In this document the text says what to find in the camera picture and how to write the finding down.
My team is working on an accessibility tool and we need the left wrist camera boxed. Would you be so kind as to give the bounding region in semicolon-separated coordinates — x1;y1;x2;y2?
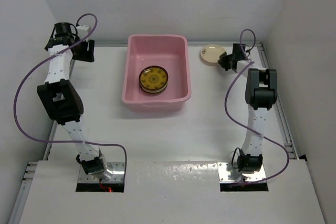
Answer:
76;25;91;38

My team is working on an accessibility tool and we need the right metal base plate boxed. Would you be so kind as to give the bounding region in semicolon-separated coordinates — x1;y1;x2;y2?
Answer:
217;162;266;184

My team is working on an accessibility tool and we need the yellow patterned plate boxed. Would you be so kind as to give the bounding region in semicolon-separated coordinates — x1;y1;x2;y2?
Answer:
139;66;169;94

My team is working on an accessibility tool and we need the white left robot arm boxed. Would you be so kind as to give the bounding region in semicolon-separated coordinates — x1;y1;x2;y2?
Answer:
37;23;107;180

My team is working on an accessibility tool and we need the cream plate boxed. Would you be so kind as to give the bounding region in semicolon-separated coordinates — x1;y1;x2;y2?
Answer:
199;44;227;66

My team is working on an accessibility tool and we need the aluminium table frame rail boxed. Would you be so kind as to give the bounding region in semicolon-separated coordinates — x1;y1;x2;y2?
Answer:
20;42;298;223

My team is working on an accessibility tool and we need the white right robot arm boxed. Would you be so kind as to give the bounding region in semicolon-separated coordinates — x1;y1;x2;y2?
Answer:
218;44;278;173

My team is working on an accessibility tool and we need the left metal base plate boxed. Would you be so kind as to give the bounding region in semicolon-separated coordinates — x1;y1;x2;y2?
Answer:
77;162;125;184

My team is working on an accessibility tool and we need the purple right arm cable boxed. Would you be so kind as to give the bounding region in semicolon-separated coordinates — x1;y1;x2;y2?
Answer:
224;29;290;184

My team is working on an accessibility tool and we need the metal base plate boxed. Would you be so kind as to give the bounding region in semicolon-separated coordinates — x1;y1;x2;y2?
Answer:
217;162;266;184
77;162;125;184

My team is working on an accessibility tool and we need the pink plastic bin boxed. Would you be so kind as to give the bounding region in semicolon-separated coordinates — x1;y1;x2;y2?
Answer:
122;34;191;112

